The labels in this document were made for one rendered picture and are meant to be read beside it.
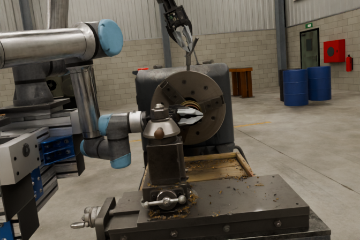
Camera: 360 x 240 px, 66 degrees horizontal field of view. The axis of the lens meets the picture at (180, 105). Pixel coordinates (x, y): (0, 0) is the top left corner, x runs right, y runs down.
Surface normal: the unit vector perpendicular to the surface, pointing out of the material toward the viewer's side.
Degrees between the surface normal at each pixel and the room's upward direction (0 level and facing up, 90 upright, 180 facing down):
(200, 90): 90
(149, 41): 90
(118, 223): 0
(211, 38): 90
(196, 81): 90
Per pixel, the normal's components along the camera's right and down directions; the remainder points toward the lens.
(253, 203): -0.10, -0.99
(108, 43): 0.89, -0.04
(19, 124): 0.04, 0.14
